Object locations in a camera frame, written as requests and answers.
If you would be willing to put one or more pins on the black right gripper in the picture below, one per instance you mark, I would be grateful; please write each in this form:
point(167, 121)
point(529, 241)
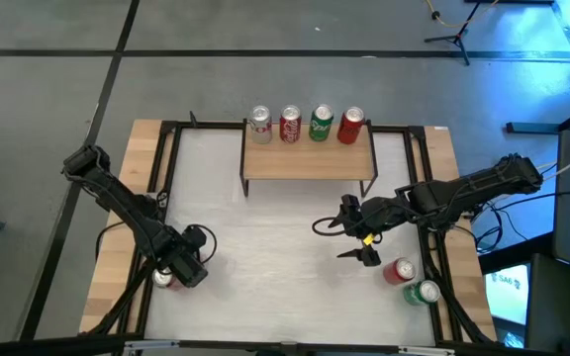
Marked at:
point(376, 215)

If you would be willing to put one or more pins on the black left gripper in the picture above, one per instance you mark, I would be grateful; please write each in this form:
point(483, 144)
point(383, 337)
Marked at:
point(188, 269)

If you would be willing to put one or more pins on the red Coca-Cola can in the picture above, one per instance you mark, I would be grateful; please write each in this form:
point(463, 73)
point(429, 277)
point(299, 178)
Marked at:
point(161, 278)
point(290, 129)

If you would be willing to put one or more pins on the red can black script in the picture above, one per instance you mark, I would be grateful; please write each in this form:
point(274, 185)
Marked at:
point(394, 273)
point(348, 131)

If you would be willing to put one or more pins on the green Sprite can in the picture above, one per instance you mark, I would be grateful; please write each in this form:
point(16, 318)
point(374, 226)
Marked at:
point(413, 295)
point(320, 128)

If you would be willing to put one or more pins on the silver diet cola can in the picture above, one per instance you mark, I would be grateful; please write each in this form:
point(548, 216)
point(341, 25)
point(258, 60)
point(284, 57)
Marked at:
point(260, 126)

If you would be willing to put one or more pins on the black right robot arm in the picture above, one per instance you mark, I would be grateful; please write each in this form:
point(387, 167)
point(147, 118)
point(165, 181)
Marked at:
point(463, 190)

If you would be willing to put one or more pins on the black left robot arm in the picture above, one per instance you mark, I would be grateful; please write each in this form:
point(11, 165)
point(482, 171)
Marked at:
point(117, 198)

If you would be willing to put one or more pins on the computer monitor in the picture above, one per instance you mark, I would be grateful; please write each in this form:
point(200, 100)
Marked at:
point(507, 294)

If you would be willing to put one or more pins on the black stand base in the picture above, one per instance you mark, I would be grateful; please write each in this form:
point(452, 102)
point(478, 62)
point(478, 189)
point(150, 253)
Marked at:
point(532, 127)

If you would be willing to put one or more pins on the black computer case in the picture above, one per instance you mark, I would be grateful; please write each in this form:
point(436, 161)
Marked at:
point(552, 306)

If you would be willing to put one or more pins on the black tripod stand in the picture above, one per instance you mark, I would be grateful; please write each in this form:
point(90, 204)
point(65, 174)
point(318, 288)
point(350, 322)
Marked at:
point(458, 37)

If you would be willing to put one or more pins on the wooden shelf black metal frame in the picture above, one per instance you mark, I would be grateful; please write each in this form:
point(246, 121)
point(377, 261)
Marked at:
point(310, 160)

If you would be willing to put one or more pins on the black aluminium table frame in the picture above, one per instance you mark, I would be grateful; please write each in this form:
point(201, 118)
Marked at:
point(211, 125)

